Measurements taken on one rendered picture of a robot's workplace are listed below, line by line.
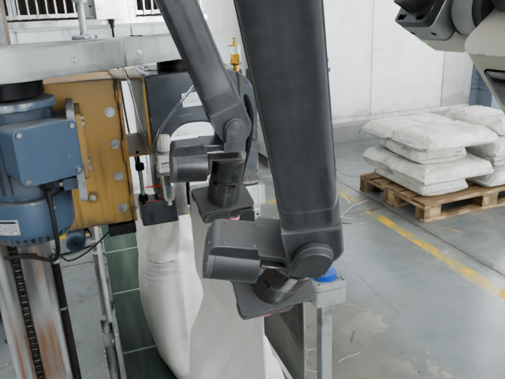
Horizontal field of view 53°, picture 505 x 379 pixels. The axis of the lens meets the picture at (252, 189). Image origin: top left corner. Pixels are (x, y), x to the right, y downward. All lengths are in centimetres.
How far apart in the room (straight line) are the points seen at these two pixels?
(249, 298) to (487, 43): 49
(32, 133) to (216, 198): 31
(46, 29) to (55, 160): 298
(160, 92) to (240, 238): 62
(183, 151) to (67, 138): 18
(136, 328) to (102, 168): 96
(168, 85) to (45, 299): 57
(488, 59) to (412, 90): 564
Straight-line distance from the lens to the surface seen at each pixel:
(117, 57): 99
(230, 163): 83
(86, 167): 98
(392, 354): 243
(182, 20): 77
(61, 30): 381
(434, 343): 254
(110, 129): 110
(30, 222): 93
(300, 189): 44
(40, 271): 126
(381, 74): 614
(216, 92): 79
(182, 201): 119
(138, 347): 187
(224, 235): 53
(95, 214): 115
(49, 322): 132
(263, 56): 34
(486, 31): 84
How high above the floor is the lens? 145
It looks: 19 degrees down
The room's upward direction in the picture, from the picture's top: 3 degrees counter-clockwise
